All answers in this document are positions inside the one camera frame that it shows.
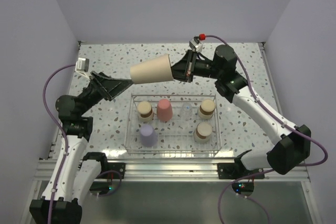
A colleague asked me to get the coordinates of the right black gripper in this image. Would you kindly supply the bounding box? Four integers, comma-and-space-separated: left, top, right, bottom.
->
163, 49, 222, 83

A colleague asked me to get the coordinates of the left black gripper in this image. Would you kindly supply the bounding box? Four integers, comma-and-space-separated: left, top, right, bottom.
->
78, 71, 134, 116

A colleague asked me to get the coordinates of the tall beige cup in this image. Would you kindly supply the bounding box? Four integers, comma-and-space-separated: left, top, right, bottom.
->
130, 54, 174, 84

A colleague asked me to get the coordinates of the red plastic cup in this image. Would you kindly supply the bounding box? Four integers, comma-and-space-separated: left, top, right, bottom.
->
156, 99, 173, 122

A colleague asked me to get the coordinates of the cream steel cup brown band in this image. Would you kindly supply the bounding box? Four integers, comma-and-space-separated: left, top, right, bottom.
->
197, 99, 216, 120

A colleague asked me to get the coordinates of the clear glass cup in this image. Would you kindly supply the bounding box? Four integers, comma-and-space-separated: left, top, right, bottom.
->
180, 103, 193, 121

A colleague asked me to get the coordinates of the purple plastic cup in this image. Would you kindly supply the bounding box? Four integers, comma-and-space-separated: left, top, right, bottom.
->
140, 124, 158, 147

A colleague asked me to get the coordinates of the steel cup back row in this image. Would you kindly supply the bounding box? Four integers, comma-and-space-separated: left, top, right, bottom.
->
193, 122, 213, 144

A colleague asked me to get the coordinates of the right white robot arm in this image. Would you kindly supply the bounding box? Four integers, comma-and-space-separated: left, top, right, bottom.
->
171, 45, 311, 178

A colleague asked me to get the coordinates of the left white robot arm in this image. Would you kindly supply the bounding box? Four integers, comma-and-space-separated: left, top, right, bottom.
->
29, 71, 133, 223

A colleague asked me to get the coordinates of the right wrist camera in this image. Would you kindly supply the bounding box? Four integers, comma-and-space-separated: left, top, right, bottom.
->
189, 34, 206, 53

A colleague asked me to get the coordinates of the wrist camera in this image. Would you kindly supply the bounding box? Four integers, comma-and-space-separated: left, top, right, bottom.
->
75, 57, 90, 79
189, 34, 206, 53

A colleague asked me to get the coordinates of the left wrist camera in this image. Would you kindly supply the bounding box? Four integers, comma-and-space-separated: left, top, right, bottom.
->
75, 57, 90, 79

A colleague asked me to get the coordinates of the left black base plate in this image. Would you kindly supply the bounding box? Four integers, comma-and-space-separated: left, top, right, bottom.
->
103, 162, 126, 179

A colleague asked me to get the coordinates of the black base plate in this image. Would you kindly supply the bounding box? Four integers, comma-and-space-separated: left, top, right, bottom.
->
103, 162, 126, 179
217, 163, 265, 180

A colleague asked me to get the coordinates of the aluminium mounting rail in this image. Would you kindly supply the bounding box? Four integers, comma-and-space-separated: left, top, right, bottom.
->
33, 158, 310, 182

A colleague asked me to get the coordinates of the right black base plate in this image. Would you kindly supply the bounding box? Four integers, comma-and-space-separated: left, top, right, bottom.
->
217, 163, 265, 180

